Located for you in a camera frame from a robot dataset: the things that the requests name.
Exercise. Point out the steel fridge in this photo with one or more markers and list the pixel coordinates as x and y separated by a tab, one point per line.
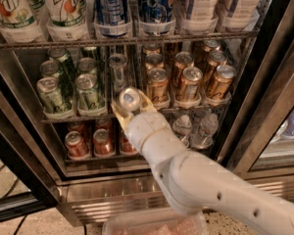
90	191

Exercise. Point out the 7up bottle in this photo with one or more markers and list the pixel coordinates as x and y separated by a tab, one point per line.
67	20
18	23

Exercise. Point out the right blue pepsi bottle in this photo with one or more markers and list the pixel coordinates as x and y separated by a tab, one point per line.
156	15

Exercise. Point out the left 7up bottle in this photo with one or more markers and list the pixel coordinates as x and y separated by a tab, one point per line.
18	23

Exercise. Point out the front right red can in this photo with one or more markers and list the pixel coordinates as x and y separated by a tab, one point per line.
126	147

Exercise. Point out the middle left green can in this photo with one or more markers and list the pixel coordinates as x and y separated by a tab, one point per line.
53	68

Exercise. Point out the front middle red can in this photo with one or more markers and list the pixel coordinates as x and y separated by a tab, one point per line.
103	145

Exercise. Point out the right white drink bottle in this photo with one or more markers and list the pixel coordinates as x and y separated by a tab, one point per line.
235	15

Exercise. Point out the gold can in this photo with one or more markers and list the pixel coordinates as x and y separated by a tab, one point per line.
220	82
214	59
157	85
189	84
182	60
154	61

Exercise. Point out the blue pepsi bottle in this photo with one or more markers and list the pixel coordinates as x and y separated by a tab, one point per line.
156	15
111	18

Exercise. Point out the middle clear water bottle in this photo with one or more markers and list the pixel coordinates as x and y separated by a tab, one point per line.
182	127

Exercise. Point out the middle right green can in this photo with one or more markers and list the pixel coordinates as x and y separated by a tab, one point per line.
87	65

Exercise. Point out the clear water bottle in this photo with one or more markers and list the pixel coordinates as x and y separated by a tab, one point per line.
182	127
202	137

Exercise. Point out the front left gold can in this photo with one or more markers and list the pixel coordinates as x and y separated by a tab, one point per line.
157	85

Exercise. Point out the front left red can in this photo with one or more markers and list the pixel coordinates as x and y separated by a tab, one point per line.
77	148

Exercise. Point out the front left green can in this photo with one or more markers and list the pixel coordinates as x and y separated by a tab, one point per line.
52	96

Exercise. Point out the red can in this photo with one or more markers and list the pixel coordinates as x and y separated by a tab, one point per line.
126	147
77	148
103	145

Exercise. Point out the left white drink bottle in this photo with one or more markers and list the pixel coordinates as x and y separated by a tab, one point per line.
197	16

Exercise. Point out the silver redbull can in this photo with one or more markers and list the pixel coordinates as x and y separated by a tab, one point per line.
118	65
129	99

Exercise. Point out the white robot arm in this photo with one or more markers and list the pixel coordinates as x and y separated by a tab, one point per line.
191	181

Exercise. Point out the back left green can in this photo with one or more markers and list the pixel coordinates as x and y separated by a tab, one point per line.
63	56

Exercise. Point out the front right green can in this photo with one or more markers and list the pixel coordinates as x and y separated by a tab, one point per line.
89	92

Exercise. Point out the clear plastic container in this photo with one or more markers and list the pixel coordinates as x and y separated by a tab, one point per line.
162	221

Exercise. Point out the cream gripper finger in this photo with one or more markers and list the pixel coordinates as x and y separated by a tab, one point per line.
146	104
124	117

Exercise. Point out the green can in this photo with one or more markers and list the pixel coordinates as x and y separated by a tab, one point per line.
87	65
53	68
52	96
63	56
89	92

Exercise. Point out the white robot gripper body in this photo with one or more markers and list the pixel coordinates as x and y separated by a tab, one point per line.
143	126

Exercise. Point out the white drink bottle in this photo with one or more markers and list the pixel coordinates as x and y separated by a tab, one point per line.
235	15
197	16

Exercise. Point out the front right gold can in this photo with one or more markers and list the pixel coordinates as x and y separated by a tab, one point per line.
220	82

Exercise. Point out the left blue pepsi bottle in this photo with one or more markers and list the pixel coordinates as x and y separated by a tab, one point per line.
111	18

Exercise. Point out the right 7up bottle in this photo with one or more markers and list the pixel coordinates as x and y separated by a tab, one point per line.
67	20

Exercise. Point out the front middle gold can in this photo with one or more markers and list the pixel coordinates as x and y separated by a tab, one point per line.
189	84

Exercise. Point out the right clear water bottle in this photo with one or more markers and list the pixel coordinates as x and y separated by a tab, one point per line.
202	137

